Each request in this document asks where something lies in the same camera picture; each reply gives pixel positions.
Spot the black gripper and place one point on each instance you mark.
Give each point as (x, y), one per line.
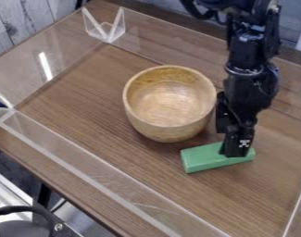
(249, 91)

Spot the clear acrylic corner bracket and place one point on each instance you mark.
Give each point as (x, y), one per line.
(104, 31)

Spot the green rectangular block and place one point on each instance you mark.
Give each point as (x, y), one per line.
(203, 157)

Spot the clear acrylic front wall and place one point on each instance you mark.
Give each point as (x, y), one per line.
(130, 208)

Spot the brown wooden bowl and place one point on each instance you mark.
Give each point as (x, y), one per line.
(169, 101)

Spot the grey metal base plate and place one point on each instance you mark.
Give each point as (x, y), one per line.
(63, 230)

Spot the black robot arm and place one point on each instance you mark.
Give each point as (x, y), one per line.
(251, 28)

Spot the black table leg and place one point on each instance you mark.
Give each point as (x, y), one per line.
(44, 195)

